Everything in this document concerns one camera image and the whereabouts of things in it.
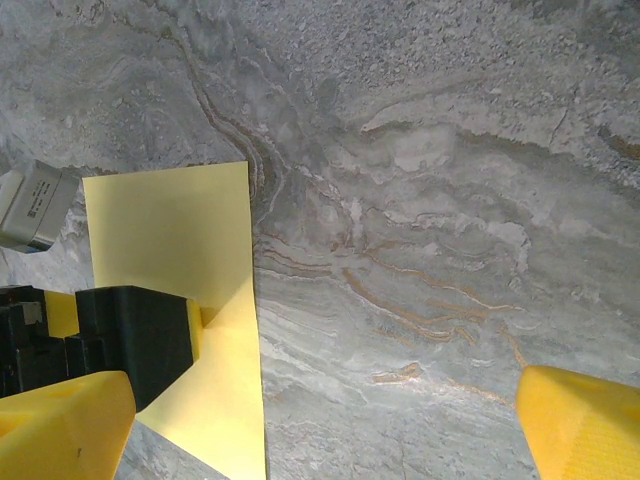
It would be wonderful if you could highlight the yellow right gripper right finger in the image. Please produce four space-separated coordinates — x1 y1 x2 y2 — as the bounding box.
514 364 640 480

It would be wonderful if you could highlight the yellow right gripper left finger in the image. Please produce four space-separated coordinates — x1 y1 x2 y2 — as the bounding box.
0 369 138 480

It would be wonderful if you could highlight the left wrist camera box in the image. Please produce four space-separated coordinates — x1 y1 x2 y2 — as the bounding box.
0 158 80 253

